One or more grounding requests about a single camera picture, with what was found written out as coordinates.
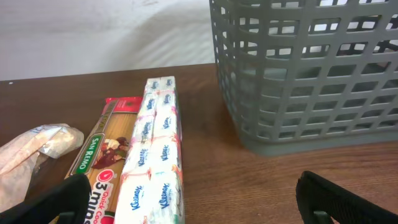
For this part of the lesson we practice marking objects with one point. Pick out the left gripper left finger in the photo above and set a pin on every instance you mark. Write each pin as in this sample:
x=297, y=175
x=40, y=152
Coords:
x=68, y=201

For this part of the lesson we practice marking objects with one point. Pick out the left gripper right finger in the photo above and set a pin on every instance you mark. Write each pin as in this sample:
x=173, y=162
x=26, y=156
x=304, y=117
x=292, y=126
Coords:
x=322, y=201

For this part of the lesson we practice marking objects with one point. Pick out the San Remo spaghetti packet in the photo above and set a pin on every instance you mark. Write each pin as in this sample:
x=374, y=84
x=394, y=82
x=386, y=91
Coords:
x=102, y=157

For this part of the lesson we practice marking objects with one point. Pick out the beige paper pouch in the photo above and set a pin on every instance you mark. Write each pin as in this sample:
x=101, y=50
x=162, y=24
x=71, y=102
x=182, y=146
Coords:
x=20, y=156

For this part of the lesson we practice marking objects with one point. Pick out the Kleenex tissue multipack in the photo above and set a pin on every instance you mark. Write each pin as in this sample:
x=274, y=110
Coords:
x=151, y=188

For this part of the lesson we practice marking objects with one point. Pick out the grey plastic basket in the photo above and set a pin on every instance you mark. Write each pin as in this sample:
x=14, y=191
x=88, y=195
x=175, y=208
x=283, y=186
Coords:
x=300, y=75

